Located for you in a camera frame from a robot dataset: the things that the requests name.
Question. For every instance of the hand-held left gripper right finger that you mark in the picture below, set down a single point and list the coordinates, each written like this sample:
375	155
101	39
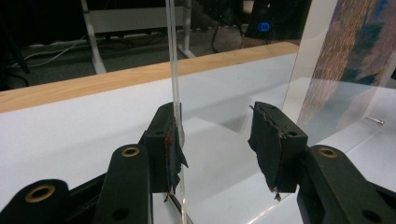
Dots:
274	146

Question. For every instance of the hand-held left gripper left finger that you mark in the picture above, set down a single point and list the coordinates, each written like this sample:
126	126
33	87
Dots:
158	161

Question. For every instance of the clear acrylic panel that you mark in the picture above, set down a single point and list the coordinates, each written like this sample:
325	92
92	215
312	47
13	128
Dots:
306	56
173	62

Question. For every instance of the small metal screw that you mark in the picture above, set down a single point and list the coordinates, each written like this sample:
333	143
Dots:
377	121

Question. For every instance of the colourful painting print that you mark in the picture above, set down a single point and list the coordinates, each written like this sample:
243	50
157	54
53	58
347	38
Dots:
348	46

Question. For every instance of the black computer with blue light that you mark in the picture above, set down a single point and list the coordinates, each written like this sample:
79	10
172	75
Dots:
281	18

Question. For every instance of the white metal desk frame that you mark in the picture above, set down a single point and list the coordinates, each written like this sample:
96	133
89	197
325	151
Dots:
95	46

